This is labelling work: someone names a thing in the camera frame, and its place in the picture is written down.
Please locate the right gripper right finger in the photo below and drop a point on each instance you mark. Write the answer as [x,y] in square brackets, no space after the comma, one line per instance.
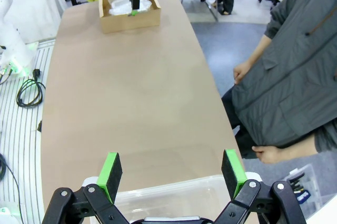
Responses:
[233,174]

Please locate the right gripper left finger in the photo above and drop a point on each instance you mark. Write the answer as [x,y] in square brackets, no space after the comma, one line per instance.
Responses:
[109,176]

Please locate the bubble-wrapped plain white clock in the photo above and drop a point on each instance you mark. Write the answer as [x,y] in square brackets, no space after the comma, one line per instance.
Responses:
[145,4]

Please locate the bubble-wrapped clock with speckled face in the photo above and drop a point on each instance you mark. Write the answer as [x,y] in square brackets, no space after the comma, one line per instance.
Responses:
[118,6]

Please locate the unwrapped white digital clock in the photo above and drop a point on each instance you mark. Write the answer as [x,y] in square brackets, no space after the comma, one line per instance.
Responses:
[173,220]

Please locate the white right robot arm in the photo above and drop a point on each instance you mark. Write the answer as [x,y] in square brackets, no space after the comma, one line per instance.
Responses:
[6,214]

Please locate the person's right forearm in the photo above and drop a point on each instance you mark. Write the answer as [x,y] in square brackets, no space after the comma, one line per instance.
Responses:
[259,50]

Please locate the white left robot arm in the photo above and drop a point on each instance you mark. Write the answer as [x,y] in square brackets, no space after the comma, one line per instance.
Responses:
[13,50]

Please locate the person's left forearm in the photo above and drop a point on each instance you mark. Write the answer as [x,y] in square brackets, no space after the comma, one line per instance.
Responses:
[300,151]

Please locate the person's left hand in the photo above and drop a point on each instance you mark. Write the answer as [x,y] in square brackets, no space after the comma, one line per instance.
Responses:
[271,155]

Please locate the person's right hand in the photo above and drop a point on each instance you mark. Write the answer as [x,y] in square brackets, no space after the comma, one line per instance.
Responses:
[243,72]

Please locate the open brown cardboard box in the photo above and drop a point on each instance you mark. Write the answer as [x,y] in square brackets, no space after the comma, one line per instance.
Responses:
[129,25]

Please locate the clear plastic container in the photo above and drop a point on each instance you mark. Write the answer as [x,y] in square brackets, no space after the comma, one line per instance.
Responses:
[171,195]

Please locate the clear tool organiser box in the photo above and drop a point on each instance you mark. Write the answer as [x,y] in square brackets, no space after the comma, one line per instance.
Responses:
[310,181]

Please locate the ribbed white base platform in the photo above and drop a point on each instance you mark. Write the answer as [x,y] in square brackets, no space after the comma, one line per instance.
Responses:
[23,134]

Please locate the white side table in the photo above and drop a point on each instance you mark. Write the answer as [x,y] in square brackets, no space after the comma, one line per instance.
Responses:
[329,216]

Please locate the person in grey jacket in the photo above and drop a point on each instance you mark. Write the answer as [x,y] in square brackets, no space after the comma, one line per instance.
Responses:
[297,63]

